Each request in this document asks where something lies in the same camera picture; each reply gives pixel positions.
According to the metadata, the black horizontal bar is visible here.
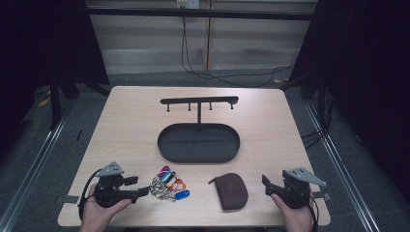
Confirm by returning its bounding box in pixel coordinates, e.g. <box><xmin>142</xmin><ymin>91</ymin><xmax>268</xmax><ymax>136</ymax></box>
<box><xmin>86</xmin><ymin>8</ymin><xmax>318</xmax><ymax>21</ymax></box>

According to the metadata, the black key rack with tray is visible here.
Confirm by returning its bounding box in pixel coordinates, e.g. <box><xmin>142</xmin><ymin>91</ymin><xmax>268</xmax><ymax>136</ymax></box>
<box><xmin>157</xmin><ymin>96</ymin><xmax>241</xmax><ymax>164</ymax></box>

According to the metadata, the black metal stand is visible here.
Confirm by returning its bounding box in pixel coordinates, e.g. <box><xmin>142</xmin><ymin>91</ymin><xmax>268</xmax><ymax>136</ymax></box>
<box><xmin>48</xmin><ymin>72</ymin><xmax>112</xmax><ymax>131</ymax></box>

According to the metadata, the grey tape strip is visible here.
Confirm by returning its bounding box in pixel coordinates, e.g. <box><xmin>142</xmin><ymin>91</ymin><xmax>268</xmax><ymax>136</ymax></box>
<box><xmin>310</xmin><ymin>191</ymin><xmax>332</xmax><ymax>201</ymax></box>
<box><xmin>62</xmin><ymin>194</ymin><xmax>80</xmax><ymax>205</ymax></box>

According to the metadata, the black wall cable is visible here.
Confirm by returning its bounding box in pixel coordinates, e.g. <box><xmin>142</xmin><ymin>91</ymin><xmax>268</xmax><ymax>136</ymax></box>
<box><xmin>181</xmin><ymin>15</ymin><xmax>295</xmax><ymax>88</ymax></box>

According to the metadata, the person's left hand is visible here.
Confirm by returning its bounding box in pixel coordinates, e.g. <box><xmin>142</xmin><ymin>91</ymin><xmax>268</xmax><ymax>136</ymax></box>
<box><xmin>78</xmin><ymin>185</ymin><xmax>133</xmax><ymax>232</ymax></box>

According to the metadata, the white wall socket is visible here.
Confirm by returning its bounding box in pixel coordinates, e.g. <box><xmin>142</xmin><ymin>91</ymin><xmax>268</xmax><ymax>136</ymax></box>
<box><xmin>176</xmin><ymin>0</ymin><xmax>201</xmax><ymax>10</ymax></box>

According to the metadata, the key bunch with coloured tags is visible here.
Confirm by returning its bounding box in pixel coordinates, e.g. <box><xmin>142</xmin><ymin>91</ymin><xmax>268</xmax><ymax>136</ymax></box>
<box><xmin>149</xmin><ymin>165</ymin><xmax>191</xmax><ymax>202</ymax></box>

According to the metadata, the metal floor rail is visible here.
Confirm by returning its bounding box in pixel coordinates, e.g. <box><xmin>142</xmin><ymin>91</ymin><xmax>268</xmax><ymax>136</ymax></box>
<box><xmin>304</xmin><ymin>101</ymin><xmax>383</xmax><ymax>232</ymax></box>
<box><xmin>0</xmin><ymin>104</ymin><xmax>75</xmax><ymax>232</ymax></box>

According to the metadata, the left hand-held gripper black cable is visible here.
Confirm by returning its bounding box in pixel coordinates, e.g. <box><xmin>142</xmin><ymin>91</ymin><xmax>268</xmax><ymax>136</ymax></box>
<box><xmin>77</xmin><ymin>168</ymin><xmax>103</xmax><ymax>220</ymax></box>

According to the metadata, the person's right hand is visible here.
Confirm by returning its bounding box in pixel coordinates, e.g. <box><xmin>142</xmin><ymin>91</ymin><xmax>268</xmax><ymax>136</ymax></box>
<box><xmin>270</xmin><ymin>193</ymin><xmax>314</xmax><ymax>232</ymax></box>

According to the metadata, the hand-held gripper black cable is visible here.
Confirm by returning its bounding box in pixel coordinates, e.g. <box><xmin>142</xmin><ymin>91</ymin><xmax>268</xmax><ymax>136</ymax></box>
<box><xmin>307</xmin><ymin>197</ymin><xmax>321</xmax><ymax>232</ymax></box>
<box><xmin>77</xmin><ymin>168</ymin><xmax>103</xmax><ymax>220</ymax></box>

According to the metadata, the right hand-held gripper black cable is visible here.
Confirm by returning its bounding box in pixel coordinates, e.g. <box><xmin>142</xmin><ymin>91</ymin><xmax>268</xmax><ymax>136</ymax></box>
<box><xmin>307</xmin><ymin>197</ymin><xmax>321</xmax><ymax>232</ymax></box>

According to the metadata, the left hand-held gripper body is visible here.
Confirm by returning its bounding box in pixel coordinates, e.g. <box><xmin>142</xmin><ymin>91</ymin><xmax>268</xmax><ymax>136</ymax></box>
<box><xmin>93</xmin><ymin>160</ymin><xmax>133</xmax><ymax>209</ymax></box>

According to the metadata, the dark curtain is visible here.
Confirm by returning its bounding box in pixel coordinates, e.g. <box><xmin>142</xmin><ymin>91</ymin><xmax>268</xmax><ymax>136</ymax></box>
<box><xmin>0</xmin><ymin>0</ymin><xmax>110</xmax><ymax>162</ymax></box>
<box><xmin>288</xmin><ymin>0</ymin><xmax>410</xmax><ymax>194</ymax></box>

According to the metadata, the brown zip pouch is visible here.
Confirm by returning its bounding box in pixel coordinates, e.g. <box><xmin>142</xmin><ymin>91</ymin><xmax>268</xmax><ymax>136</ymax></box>
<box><xmin>208</xmin><ymin>172</ymin><xmax>249</xmax><ymax>212</ymax></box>

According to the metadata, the black floor cable bundle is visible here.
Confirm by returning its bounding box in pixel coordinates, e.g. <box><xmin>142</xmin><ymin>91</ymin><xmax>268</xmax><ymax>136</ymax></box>
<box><xmin>301</xmin><ymin>86</ymin><xmax>334</xmax><ymax>150</ymax></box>

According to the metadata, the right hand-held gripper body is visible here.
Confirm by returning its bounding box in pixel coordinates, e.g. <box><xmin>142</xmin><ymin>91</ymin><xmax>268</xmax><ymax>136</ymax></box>
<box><xmin>279</xmin><ymin>166</ymin><xmax>328</xmax><ymax>210</ymax></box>

